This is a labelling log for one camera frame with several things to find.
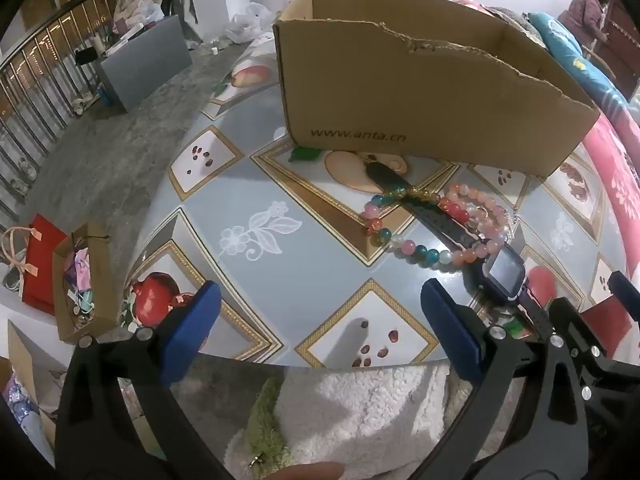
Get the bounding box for brown door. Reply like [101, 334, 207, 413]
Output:
[602, 0, 640, 101]

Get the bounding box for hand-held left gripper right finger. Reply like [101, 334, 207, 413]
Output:
[420, 277, 590, 480]

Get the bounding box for red card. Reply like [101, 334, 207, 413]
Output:
[580, 297, 638, 358]

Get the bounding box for pile of clothes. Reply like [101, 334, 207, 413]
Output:
[112, 0, 166, 36]

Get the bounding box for metal stair railing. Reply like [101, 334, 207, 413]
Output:
[0, 0, 131, 231]

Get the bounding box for blue blanket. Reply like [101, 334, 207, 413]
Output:
[527, 12, 640, 126]

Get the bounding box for pink bead bracelet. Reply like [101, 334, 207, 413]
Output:
[440, 182, 508, 256]

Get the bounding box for gold bead bracelet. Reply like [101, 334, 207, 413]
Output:
[392, 186, 443, 202]

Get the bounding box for wooden chair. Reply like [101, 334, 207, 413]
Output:
[582, 42, 616, 78]

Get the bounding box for white fluffy garment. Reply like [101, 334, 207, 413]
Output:
[272, 362, 521, 480]

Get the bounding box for person's left hand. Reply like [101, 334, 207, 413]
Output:
[264, 462, 346, 480]

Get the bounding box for brown cardboard box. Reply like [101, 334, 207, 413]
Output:
[272, 0, 601, 178]

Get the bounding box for small open cardboard box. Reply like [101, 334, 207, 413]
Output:
[52, 221, 118, 345]

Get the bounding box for multicoloured bead bracelet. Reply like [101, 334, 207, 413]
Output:
[363, 191, 493, 267]

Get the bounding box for grey board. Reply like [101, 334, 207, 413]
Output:
[97, 15, 193, 113]

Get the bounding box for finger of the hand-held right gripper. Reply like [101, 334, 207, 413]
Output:
[547, 297, 640, 411]
[606, 270, 640, 321]

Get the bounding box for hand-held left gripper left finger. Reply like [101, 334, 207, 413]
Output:
[55, 280, 222, 480]

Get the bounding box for black smartwatch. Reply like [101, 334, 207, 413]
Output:
[366, 161, 556, 341]

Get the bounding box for pink blanket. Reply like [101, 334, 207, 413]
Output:
[582, 110, 640, 281]

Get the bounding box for white plastic bag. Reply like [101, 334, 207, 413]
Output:
[225, 2, 276, 43]

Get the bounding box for red paper bag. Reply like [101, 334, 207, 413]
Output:
[21, 213, 68, 317]

